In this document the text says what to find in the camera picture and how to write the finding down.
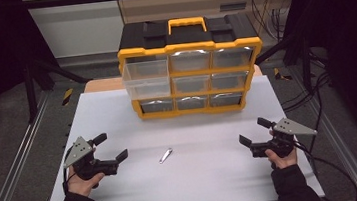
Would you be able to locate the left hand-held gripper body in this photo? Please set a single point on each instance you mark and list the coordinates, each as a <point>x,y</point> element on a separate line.
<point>77,150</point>

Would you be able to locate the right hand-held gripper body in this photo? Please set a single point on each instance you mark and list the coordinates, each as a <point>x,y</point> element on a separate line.
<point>290,127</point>

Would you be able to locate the silver nail clipper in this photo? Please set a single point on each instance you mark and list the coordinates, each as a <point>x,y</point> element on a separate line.
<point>165,156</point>

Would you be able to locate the clear plastic drawer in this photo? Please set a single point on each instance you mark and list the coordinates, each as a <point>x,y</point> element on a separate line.
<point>147,83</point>

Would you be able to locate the person's right hand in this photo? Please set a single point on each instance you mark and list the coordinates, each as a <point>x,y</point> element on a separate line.
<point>283,161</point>

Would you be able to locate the person's left hand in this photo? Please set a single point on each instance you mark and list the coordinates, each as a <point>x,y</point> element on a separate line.
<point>82,186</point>

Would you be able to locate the right yellow clamp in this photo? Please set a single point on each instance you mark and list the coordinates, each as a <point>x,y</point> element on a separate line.
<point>278,74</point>

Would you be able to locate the wooden table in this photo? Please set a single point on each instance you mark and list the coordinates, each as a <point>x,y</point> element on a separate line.
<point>104,84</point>

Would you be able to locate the black metal stand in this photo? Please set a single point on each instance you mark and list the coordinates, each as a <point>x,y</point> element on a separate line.
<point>305,63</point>
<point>30,92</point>

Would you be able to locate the group of clear organizer drawers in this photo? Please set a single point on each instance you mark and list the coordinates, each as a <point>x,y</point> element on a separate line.
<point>190,62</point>

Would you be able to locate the yellow and black organizer cabinet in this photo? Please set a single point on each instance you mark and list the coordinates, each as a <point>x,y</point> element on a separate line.
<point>190,39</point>

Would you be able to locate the grey wall vent plate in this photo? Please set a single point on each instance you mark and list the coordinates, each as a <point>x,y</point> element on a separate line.
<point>233,6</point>

